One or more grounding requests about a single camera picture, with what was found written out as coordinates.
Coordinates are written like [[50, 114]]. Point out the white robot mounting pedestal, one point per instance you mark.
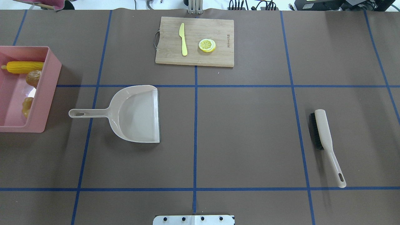
[[194, 220]]

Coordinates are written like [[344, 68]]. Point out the beige plastic dustpan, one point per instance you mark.
[[133, 114]]

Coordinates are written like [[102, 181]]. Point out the pink plastic bin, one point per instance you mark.
[[14, 90]]

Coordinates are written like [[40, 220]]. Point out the yellow lemon slice toy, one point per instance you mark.
[[207, 45]]

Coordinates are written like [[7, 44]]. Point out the tan toy ginger root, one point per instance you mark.
[[26, 106]]

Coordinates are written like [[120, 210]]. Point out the brown toy potato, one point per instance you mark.
[[33, 77]]

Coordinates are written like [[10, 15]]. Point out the bamboo cutting board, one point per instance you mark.
[[168, 50]]

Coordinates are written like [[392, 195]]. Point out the beige hand brush black bristles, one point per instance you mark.
[[321, 135]]

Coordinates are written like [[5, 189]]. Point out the pink cloth on wooden rack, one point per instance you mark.
[[56, 5]]

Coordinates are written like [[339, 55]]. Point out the yellow toy corn cob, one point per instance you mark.
[[22, 67]]

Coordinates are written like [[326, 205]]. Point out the yellow plastic knife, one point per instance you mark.
[[184, 50]]

